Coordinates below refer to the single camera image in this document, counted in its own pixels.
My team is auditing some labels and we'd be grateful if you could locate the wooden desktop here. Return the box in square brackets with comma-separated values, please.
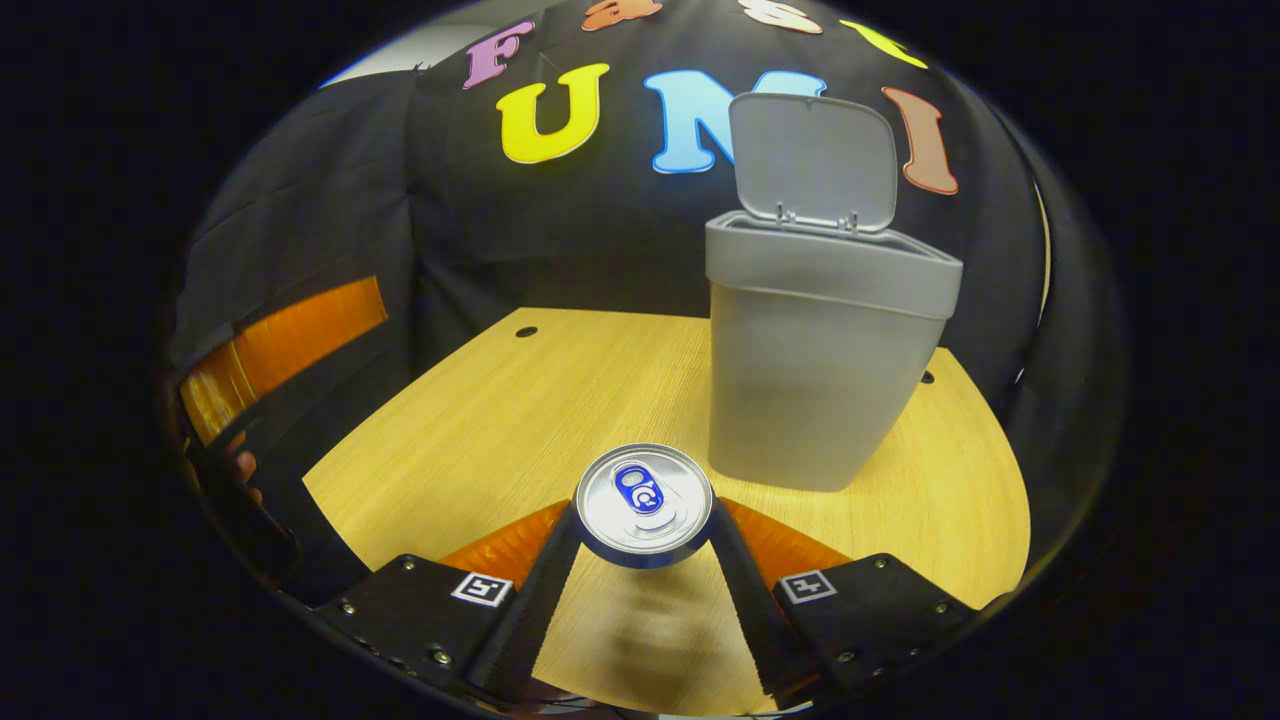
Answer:
[302, 307, 1033, 716]

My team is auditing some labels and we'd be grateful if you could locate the silver pop can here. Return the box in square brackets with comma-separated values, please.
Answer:
[575, 443, 716, 569]

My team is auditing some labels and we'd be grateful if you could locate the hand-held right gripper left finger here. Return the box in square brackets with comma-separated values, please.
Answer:
[315, 500, 586, 701]

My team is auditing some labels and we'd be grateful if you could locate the white desktop garbage bin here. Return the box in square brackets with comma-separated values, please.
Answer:
[705, 92, 964, 493]

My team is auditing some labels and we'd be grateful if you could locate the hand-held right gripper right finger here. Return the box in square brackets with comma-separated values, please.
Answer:
[705, 497, 981, 701]

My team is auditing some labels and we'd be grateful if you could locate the black backdrop cloth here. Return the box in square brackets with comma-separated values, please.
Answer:
[165, 0, 1131, 601]

